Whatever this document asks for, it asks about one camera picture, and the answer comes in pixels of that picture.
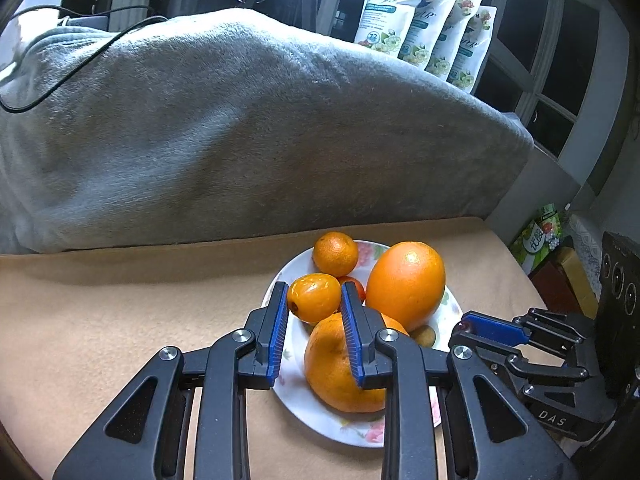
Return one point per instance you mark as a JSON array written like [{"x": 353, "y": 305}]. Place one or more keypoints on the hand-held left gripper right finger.
[{"x": 350, "y": 340}]

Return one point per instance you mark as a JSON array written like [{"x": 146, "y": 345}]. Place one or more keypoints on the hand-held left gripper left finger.
[{"x": 280, "y": 330}]

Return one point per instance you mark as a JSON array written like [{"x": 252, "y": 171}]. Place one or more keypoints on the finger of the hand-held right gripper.
[
  {"x": 492, "y": 327},
  {"x": 540, "y": 367}
]

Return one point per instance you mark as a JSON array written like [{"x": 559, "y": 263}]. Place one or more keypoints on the round bumpy orange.
[{"x": 330, "y": 370}]

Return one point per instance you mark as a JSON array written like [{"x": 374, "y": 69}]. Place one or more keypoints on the small orange tomato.
[{"x": 315, "y": 297}]

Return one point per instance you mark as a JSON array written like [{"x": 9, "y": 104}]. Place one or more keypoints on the red cherry tomato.
[{"x": 357, "y": 287}]

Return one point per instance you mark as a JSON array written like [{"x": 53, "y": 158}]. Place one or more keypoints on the brown longan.
[{"x": 424, "y": 336}]

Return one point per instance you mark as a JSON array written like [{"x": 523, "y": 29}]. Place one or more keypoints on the large oval orange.
[{"x": 406, "y": 285}]

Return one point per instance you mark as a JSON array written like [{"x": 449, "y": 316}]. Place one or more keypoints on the small mandarin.
[{"x": 335, "y": 252}]

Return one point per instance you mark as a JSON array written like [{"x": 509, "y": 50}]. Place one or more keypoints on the floral white plate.
[{"x": 320, "y": 425}]

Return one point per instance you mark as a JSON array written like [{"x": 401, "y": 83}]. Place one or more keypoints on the dark red box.
[{"x": 547, "y": 287}]

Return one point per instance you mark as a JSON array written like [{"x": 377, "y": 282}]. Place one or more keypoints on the brown cardboard box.
[{"x": 575, "y": 280}]

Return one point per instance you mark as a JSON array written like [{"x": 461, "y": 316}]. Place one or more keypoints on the green snack packet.
[{"x": 537, "y": 240}]

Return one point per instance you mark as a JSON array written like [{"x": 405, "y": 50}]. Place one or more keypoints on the grey fleece blanket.
[{"x": 225, "y": 135}]

